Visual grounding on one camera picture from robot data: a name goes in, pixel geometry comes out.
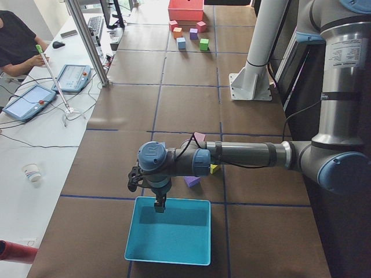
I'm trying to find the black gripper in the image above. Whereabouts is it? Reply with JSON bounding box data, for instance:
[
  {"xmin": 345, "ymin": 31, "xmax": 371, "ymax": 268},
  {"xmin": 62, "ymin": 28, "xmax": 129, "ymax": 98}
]
[{"xmin": 151, "ymin": 185, "xmax": 169, "ymax": 213}]

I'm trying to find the blue foam block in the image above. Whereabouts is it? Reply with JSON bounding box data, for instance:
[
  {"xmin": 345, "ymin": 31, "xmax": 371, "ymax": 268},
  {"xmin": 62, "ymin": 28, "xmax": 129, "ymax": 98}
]
[{"xmin": 176, "ymin": 37, "xmax": 186, "ymax": 49}]

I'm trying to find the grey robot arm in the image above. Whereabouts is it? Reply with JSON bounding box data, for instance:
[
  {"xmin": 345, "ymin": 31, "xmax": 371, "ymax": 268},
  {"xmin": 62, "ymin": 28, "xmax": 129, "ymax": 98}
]
[{"xmin": 128, "ymin": 1, "xmax": 370, "ymax": 213}]

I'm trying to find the blue plastic bin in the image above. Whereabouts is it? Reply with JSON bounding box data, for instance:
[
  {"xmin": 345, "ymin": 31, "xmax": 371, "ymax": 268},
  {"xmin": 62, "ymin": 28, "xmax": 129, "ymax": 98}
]
[{"xmin": 125, "ymin": 196, "xmax": 212, "ymax": 266}]

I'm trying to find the purple foam block near bin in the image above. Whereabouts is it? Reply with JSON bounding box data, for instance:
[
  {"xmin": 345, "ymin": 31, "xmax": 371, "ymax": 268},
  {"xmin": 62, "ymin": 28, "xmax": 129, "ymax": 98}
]
[{"xmin": 184, "ymin": 176, "xmax": 201, "ymax": 188}]

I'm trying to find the yellow foam block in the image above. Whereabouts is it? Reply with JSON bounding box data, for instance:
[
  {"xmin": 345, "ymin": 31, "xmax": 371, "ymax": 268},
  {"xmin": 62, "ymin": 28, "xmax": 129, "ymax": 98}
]
[{"xmin": 210, "ymin": 164, "xmax": 221, "ymax": 175}]

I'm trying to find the pink foam block left side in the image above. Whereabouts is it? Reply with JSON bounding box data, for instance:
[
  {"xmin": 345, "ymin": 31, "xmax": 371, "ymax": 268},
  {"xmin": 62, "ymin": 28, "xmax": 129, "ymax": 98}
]
[{"xmin": 194, "ymin": 132, "xmax": 206, "ymax": 142}]

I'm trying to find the white selfie stick tripod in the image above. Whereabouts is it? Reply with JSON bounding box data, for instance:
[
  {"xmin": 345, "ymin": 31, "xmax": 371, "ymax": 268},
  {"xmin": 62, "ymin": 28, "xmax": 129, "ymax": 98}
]
[{"xmin": 35, "ymin": 44, "xmax": 86, "ymax": 127}]

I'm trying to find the white paper cup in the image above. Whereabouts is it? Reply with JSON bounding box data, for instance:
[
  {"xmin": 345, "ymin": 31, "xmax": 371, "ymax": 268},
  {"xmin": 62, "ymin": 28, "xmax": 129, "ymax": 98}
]
[{"xmin": 22, "ymin": 163, "xmax": 41, "ymax": 182}]

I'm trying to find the teach pendant far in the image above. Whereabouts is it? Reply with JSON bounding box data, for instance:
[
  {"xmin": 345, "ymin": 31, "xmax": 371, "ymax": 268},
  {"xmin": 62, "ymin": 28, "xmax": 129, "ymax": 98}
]
[{"xmin": 57, "ymin": 64, "xmax": 91, "ymax": 93}]

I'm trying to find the teach pendant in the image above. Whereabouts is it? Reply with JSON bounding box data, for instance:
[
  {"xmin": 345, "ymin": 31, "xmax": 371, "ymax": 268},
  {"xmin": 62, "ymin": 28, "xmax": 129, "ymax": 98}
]
[
  {"xmin": 57, "ymin": 64, "xmax": 91, "ymax": 93},
  {"xmin": 3, "ymin": 85, "xmax": 56, "ymax": 121}
]

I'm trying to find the red cylinder object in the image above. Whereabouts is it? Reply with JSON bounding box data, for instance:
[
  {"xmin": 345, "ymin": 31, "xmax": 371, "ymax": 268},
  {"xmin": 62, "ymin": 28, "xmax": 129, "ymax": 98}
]
[{"xmin": 1, "ymin": 240, "xmax": 38, "ymax": 264}]

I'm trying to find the teach pendant near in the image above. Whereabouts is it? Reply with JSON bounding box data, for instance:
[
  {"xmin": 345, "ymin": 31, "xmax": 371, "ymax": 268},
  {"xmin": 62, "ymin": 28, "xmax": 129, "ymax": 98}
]
[{"xmin": 3, "ymin": 85, "xmax": 56, "ymax": 121}]

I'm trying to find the green foam block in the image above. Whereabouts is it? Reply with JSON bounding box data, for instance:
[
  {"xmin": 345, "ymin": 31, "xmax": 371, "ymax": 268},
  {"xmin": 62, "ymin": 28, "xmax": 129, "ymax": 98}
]
[{"xmin": 199, "ymin": 38, "xmax": 209, "ymax": 51}]

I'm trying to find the orange foam block right side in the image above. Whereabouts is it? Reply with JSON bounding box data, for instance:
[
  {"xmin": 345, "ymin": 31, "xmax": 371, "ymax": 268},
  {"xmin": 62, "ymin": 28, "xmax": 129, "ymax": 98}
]
[{"xmin": 173, "ymin": 27, "xmax": 183, "ymax": 39}]

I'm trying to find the purple foam block right side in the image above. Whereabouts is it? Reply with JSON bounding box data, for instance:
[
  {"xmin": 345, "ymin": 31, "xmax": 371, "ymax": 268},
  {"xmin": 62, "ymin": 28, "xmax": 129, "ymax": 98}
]
[{"xmin": 189, "ymin": 28, "xmax": 198, "ymax": 40}]

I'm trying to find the red foam block far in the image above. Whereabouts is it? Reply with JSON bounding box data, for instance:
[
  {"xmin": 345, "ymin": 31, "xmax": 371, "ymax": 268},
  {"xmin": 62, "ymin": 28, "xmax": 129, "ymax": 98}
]
[{"xmin": 169, "ymin": 20, "xmax": 179, "ymax": 32}]

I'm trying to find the red foam block near bin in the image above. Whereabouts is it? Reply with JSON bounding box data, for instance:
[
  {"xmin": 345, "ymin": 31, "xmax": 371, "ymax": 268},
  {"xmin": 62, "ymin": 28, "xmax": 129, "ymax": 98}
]
[{"xmin": 196, "ymin": 21, "xmax": 207, "ymax": 33}]

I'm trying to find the black computer mouse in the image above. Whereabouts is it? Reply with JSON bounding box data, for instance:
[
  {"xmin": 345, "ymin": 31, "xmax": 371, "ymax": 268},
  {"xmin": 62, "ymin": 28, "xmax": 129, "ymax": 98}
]
[{"xmin": 52, "ymin": 41, "xmax": 65, "ymax": 49}]

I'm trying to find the black keyboard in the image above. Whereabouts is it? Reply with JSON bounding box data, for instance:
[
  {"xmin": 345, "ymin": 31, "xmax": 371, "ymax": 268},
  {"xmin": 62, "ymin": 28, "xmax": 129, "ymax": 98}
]
[{"xmin": 87, "ymin": 16, "xmax": 104, "ymax": 39}]

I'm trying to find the black smartphone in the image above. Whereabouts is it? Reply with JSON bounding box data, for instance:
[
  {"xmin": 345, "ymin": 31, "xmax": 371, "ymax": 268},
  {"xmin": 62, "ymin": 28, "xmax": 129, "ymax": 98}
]
[{"xmin": 60, "ymin": 30, "xmax": 78, "ymax": 39}]

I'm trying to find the red plastic bin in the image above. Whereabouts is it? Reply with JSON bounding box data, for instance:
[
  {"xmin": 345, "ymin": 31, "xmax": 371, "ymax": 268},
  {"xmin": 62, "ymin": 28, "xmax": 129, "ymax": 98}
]
[{"xmin": 168, "ymin": 0, "xmax": 204, "ymax": 21}]

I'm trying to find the black monitor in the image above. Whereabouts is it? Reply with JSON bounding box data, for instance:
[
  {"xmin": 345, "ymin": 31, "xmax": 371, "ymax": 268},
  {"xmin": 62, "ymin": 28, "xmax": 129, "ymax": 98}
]
[{"xmin": 100, "ymin": 0, "xmax": 125, "ymax": 30}]

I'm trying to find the person in black shirt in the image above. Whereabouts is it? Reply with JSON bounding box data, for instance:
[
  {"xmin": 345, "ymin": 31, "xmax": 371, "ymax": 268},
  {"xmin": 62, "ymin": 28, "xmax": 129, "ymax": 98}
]
[{"xmin": 1, "ymin": 10, "xmax": 47, "ymax": 77}]

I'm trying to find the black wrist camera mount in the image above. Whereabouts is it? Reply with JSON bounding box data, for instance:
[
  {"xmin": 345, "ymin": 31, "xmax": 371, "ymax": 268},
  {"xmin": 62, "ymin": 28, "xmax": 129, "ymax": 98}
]
[{"xmin": 128, "ymin": 166, "xmax": 148, "ymax": 192}]

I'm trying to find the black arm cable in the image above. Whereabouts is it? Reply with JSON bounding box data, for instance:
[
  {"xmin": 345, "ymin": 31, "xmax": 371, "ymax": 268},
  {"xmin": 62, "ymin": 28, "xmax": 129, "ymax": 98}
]
[{"xmin": 173, "ymin": 95, "xmax": 324, "ymax": 169}]

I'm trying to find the aluminium frame post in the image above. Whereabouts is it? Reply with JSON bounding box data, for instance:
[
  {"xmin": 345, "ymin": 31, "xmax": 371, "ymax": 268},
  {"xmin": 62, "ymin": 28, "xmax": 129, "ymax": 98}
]
[{"xmin": 65, "ymin": 0, "xmax": 110, "ymax": 87}]

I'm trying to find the white camera post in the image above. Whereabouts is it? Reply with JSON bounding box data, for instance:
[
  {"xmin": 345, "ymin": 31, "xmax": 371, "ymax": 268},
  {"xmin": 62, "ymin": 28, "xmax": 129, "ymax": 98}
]
[{"xmin": 229, "ymin": 0, "xmax": 289, "ymax": 101}]

